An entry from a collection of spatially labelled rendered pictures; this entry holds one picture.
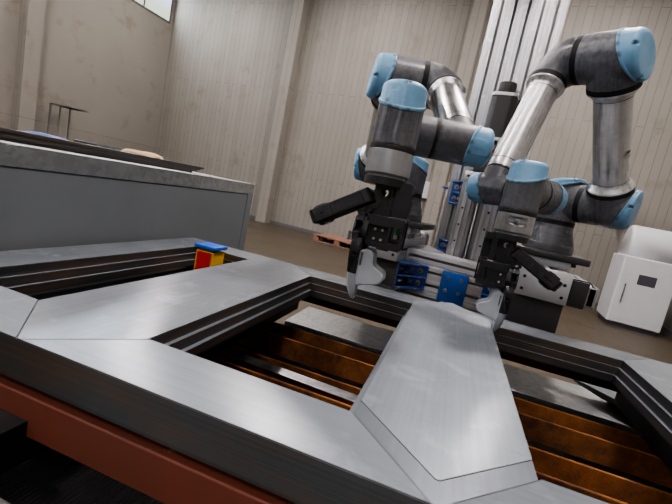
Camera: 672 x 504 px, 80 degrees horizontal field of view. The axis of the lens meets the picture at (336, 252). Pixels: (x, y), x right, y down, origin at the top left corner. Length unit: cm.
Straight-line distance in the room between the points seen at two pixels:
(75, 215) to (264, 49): 1054
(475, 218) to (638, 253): 585
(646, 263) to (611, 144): 600
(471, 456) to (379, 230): 36
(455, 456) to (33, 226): 85
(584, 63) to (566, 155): 774
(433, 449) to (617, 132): 101
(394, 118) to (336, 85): 946
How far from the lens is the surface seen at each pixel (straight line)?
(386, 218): 65
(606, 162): 131
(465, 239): 155
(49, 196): 99
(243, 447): 40
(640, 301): 727
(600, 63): 120
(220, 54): 1220
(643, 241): 736
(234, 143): 1127
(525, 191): 90
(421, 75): 113
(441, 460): 43
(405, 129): 66
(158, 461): 47
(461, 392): 58
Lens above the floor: 108
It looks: 8 degrees down
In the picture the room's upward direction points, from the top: 12 degrees clockwise
